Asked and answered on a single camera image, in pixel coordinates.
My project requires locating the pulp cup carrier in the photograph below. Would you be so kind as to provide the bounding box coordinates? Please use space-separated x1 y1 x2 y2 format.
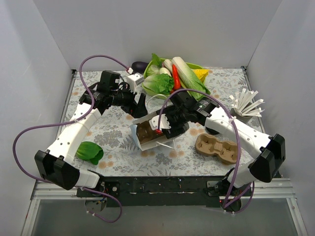
136 121 158 144

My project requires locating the light blue paper bag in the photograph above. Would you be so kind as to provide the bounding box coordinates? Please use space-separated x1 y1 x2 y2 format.
130 112 176 151

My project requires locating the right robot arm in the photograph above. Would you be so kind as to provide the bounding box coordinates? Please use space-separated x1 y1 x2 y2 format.
157 89 285 196

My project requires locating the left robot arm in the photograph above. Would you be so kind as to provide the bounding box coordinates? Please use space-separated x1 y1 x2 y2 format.
34 71 148 197

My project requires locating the dark purple eggplant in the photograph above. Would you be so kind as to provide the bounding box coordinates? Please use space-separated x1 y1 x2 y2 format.
131 61 149 74

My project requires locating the stack of black lids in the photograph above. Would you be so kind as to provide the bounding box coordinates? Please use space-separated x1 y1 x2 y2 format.
205 127 219 135

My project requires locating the green lettuce head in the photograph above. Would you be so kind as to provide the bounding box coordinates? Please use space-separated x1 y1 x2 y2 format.
142 73 174 95

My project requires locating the napa cabbage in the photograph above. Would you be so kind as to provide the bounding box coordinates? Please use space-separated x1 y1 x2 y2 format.
171 57 211 94

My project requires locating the floral table mat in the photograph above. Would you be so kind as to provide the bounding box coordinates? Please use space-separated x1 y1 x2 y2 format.
64 68 248 177

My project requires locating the stack of pulp cup carriers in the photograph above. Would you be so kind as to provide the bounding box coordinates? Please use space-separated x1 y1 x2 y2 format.
195 133 238 165

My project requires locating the yellow pepper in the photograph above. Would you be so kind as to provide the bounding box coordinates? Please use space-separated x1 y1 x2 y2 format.
193 69 210 83

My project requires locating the green plastic vegetable tray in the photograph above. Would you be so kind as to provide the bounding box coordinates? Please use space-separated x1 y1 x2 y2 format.
144 55 203 99

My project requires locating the cup of white straws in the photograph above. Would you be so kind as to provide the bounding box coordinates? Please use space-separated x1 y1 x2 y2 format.
229 88 264 123

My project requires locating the green bok choy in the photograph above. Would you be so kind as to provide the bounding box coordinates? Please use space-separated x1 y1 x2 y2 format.
75 141 104 165

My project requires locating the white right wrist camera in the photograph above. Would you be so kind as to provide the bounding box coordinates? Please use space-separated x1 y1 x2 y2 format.
149 114 171 131

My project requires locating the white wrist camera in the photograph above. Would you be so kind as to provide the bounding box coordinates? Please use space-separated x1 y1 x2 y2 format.
126 73 144 93
149 114 171 131

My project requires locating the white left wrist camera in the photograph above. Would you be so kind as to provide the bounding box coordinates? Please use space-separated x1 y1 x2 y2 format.
126 73 144 93

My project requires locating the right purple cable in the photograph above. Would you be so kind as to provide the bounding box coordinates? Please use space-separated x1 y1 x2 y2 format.
157 88 255 214

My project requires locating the purple cable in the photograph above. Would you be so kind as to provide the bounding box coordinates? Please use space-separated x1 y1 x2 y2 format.
157 88 255 214
12 54 135 223

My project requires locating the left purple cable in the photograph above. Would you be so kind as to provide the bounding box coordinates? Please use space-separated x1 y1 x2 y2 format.
12 54 135 223

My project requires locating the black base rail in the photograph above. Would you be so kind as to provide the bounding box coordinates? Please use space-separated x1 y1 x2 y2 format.
77 176 230 207

